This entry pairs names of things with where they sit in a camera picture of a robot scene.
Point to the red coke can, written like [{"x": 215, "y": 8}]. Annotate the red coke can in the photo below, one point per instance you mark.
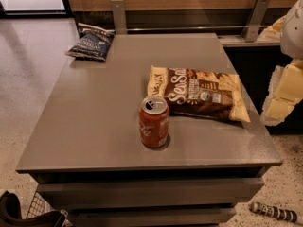
[{"x": 154, "y": 121}]

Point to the blue chip bag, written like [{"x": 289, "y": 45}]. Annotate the blue chip bag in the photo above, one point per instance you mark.
[{"x": 94, "y": 43}]

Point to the black white striped stick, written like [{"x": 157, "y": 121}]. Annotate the black white striped stick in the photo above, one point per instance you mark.
[{"x": 277, "y": 213}]

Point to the grey drawer cabinet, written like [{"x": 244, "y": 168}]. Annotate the grey drawer cabinet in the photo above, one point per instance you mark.
[{"x": 87, "y": 156}]

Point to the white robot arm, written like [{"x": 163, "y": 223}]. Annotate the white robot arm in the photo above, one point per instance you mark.
[{"x": 291, "y": 37}]

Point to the left metal bracket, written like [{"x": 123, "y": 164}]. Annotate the left metal bracket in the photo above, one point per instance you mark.
[{"x": 119, "y": 16}]

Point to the right metal bracket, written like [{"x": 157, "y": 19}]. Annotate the right metal bracket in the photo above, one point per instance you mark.
[{"x": 250, "y": 31}]

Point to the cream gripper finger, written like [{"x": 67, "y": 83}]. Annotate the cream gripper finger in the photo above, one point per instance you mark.
[
  {"x": 273, "y": 31},
  {"x": 285, "y": 92}
]

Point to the wire mesh basket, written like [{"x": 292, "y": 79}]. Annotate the wire mesh basket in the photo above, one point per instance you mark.
[{"x": 40, "y": 206}]

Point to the brown sea salt chip bag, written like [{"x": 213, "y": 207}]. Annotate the brown sea salt chip bag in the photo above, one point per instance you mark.
[{"x": 199, "y": 93}]

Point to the metal bracket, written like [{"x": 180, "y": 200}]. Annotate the metal bracket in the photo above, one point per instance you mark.
[
  {"x": 250, "y": 31},
  {"x": 119, "y": 16}
]

